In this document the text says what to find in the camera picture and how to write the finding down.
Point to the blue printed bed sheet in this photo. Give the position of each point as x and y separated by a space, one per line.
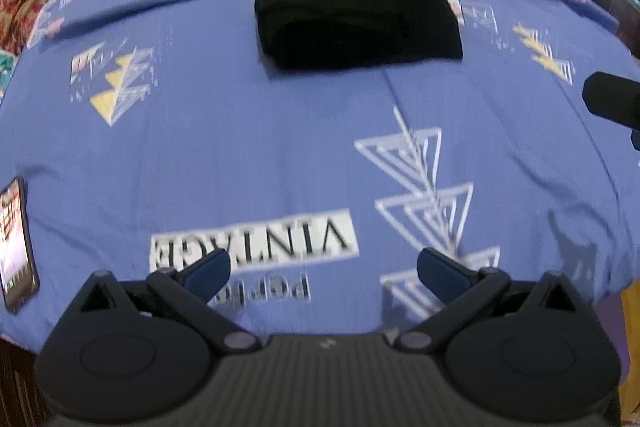
250 132

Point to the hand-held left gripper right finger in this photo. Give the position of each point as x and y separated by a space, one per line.
442 274

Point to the purple cloth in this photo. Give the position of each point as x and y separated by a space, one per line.
625 332

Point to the black pants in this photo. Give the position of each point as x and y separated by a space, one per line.
350 7

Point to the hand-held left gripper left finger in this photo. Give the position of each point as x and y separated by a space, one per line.
210 274

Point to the smartphone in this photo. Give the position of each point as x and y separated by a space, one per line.
15 247

